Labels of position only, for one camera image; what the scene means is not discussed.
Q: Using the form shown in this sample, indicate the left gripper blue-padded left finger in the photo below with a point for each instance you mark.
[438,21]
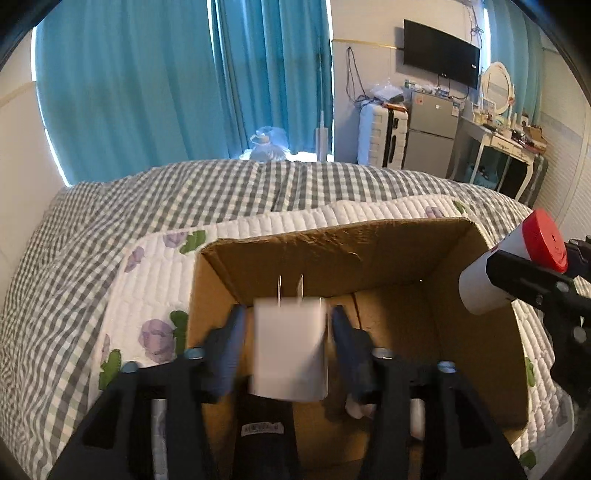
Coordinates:
[114,440]

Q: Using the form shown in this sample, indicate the grey checkered duvet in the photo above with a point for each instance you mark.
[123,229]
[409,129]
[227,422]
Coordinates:
[54,306]

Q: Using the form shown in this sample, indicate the white bottle red cap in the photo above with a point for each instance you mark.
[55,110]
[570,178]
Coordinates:
[531,257]

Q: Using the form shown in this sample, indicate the black wall television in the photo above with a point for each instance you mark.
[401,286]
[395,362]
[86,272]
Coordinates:
[445,55]

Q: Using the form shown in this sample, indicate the blue window curtain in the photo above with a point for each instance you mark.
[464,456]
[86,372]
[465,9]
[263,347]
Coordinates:
[124,86]

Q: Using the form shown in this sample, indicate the silver mini fridge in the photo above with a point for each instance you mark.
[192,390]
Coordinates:
[432,128]

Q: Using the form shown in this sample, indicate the open brown cardboard box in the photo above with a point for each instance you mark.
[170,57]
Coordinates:
[399,281]

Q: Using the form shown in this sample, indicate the teal side curtain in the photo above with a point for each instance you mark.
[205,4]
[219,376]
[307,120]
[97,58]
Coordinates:
[516,42]

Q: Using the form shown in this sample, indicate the black cylinder device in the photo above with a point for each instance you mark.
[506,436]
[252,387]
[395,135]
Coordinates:
[266,441]

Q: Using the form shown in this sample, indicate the white louvered wardrobe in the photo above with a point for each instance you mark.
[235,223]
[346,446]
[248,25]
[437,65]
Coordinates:
[565,121]

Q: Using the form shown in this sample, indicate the clear plastic water jug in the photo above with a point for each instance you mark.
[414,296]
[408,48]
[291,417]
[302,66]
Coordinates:
[269,144]

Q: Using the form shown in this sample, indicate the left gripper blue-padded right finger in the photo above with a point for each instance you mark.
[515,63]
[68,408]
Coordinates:
[462,440]

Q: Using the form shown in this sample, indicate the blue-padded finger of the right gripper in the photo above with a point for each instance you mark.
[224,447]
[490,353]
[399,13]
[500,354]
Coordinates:
[579,258]
[540,287]

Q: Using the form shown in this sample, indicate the white suitcase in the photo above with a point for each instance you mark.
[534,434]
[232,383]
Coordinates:
[383,132]

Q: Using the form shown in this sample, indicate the white dressing table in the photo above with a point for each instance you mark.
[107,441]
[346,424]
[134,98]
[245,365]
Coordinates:
[485,158]

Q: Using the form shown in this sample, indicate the white oval vanity mirror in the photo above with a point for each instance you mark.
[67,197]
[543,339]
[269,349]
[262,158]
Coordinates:
[497,89]

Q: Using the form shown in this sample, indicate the white floral quilted blanket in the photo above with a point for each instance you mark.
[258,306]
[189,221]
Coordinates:
[154,280]

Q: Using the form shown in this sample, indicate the white square charger adapter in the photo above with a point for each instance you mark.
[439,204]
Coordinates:
[289,362]

